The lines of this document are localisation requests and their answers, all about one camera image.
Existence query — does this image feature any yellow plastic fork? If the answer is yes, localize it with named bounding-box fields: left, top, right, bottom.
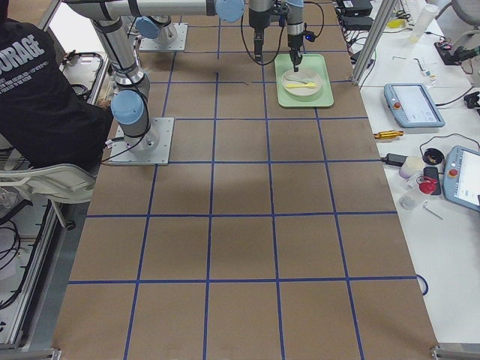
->
left=285, top=82, right=318, bottom=89

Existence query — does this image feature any gold cylindrical tool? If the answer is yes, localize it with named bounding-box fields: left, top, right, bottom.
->
left=373, top=130, right=404, bottom=140

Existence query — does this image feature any black smartphone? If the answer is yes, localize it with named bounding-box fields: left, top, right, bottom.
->
left=423, top=166, right=442, bottom=196

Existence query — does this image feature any white office chair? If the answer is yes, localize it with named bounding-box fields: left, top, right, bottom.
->
left=1, top=164, right=96, bottom=230

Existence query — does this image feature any white round plate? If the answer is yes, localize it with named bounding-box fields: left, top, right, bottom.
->
left=281, top=69, right=324, bottom=97

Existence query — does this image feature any black round dish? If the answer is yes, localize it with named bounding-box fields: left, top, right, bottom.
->
left=422, top=148, right=444, bottom=166

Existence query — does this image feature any clear plastic cup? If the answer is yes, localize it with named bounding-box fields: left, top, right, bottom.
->
left=399, top=189, right=422, bottom=210

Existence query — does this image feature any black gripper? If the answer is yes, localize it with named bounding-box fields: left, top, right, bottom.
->
left=248, top=10, right=281, bottom=62
left=287, top=22, right=305, bottom=72

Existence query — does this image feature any silver hex key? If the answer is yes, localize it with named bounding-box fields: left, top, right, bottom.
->
left=422, top=202, right=443, bottom=220

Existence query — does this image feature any teach pendant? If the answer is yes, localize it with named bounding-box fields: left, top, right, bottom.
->
left=383, top=83, right=446, bottom=128
left=442, top=145, right=480, bottom=212

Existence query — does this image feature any person in black shirt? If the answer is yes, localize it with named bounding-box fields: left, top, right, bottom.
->
left=1, top=1, right=113, bottom=170

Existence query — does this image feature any red round object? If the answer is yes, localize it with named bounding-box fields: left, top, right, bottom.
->
left=418, top=179, right=437, bottom=195

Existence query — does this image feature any black power adapter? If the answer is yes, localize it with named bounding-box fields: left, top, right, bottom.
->
left=380, top=153, right=407, bottom=167

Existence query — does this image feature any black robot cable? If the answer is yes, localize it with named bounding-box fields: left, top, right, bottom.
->
left=239, top=0, right=326, bottom=65

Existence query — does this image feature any lower teach pendant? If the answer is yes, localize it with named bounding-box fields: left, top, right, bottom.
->
left=442, top=145, right=480, bottom=212

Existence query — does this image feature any white cup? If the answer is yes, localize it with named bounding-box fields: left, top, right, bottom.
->
left=398, top=156, right=425, bottom=179

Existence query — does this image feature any upper teach pendant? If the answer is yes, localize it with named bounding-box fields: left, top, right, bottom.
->
left=383, top=83, right=446, bottom=128

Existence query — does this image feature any aluminium frame post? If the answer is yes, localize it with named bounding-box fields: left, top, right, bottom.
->
left=351, top=0, right=396, bottom=85

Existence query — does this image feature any mint green tray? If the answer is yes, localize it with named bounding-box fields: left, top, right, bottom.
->
left=274, top=54, right=334, bottom=108

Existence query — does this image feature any sage green plastic spoon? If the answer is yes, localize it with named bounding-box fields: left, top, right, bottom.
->
left=286, top=76, right=310, bottom=84

